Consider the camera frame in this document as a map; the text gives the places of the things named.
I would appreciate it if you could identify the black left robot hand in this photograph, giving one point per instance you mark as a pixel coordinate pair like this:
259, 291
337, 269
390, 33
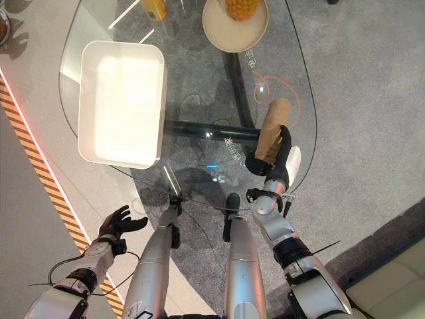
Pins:
117, 224

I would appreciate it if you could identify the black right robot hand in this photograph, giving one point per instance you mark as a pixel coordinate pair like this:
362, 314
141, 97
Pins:
283, 156

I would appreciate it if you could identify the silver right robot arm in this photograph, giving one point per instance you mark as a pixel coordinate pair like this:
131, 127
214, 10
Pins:
299, 252

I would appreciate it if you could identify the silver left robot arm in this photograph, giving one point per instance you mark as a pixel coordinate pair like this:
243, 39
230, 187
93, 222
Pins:
71, 276

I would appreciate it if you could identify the white rectangular basket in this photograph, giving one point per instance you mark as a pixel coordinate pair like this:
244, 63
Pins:
122, 104

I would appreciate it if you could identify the silver left robot leg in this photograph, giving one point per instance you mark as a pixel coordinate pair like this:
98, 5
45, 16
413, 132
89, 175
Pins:
149, 266

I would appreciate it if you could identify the silver robot leg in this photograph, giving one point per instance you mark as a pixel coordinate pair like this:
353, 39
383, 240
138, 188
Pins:
149, 266
240, 259

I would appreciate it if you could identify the yellow black hazard tape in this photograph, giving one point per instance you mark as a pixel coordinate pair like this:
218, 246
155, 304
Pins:
50, 172

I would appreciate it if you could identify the silver right robot leg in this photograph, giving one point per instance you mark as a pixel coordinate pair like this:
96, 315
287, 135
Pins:
240, 259

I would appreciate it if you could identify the cream round plate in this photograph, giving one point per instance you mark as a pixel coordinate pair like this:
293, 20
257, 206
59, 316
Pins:
232, 28

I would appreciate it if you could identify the yellow pineapple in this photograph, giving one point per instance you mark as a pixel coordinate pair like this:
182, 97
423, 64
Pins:
241, 8

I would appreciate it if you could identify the cream sofa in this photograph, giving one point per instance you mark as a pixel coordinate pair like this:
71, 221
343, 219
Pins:
388, 289

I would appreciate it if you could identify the brown round object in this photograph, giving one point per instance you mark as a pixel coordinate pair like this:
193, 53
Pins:
3, 28

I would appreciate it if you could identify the black table frame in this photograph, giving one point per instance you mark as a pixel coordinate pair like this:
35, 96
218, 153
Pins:
239, 109

